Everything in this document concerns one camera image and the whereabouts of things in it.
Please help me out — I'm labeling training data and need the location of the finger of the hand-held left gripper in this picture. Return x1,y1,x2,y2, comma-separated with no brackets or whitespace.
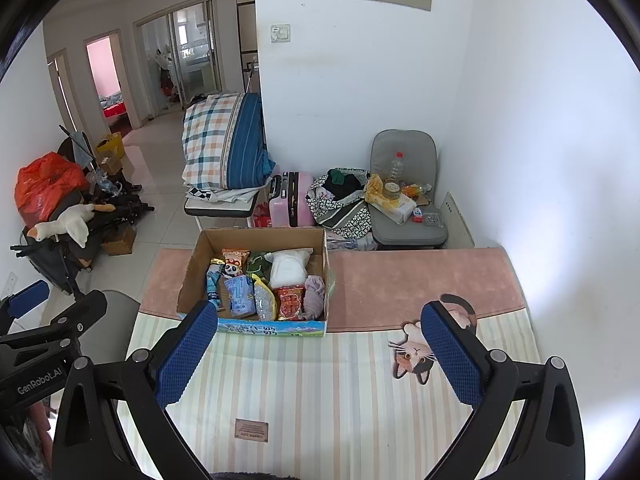
47,290,108,343
0,280,51,320

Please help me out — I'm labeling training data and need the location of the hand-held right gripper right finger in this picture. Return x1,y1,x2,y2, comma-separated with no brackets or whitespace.
420,301,587,480

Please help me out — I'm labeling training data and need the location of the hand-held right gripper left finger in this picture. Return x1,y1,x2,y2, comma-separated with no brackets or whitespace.
51,300,219,480

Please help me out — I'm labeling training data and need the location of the long blue snack packet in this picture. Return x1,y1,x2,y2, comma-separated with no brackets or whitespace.
205,258,226,313

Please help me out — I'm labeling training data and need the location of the light blue clear packet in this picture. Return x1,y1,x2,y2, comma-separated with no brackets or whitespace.
223,275,257,318

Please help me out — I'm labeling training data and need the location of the cardboard box with blue print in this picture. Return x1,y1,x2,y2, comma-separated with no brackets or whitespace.
176,227,332,336

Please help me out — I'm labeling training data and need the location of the yellow and silver packet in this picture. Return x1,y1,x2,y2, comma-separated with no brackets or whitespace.
251,274,279,322

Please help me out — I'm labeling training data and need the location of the panda print snack packet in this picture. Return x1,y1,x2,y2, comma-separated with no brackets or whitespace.
220,248,249,279

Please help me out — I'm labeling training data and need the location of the red patterned packet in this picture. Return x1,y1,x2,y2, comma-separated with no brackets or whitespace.
273,285,307,322

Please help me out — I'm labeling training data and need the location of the dark green packet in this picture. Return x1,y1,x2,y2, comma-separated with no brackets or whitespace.
246,251,273,278

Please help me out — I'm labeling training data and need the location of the white soft packet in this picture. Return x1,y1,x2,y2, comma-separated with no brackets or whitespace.
264,249,313,288

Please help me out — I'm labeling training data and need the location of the purple cloth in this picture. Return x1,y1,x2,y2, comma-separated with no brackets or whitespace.
303,275,327,320

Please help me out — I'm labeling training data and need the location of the grey round chair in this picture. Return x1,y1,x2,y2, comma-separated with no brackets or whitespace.
42,289,142,361

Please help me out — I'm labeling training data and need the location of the black stroller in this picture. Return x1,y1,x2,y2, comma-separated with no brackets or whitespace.
10,180,153,296

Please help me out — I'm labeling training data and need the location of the small brown cardboard box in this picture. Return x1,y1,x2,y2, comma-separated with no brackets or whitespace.
101,225,137,256

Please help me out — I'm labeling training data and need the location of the white goose plush toy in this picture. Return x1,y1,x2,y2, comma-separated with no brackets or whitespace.
27,203,117,248

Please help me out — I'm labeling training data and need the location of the orange plastic bag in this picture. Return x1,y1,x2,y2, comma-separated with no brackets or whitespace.
14,152,90,226

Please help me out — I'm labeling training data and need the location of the pink striped cat-print blanket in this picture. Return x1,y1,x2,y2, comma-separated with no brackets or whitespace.
120,247,543,480

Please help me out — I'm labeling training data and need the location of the white board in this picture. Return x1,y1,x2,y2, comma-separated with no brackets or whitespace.
440,191,476,250

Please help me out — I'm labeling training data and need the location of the dark fleece clothing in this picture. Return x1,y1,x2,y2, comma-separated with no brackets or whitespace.
210,471,281,480

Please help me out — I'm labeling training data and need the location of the white tissue pack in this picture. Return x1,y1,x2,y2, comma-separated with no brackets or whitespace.
382,195,417,225

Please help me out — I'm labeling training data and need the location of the white black-patterned folded cloth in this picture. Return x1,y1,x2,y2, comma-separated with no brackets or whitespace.
186,185,261,206

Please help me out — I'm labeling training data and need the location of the yellow paper bag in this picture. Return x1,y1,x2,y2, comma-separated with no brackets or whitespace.
95,132,124,158

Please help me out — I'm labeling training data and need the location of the black and white patterned bag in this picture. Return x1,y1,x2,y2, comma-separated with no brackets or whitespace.
305,167,376,241

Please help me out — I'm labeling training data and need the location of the yellow plastic bag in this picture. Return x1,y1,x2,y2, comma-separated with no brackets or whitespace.
364,174,401,208

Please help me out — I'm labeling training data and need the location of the pink suitcase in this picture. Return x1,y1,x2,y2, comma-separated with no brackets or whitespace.
268,171,315,228

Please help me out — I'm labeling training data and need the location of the clear plastic bottle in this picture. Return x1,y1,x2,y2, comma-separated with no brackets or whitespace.
385,151,407,186

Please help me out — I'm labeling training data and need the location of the red bedding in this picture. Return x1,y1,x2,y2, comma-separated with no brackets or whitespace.
102,95,132,121

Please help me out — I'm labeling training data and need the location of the plaid quilt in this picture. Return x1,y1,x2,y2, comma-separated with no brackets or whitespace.
181,92,246,188

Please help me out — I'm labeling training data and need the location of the grey cushioned chair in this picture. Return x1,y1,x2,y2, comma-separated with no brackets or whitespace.
369,130,449,250

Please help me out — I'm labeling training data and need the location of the blue striped quilt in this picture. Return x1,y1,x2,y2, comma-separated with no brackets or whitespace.
225,92,276,188

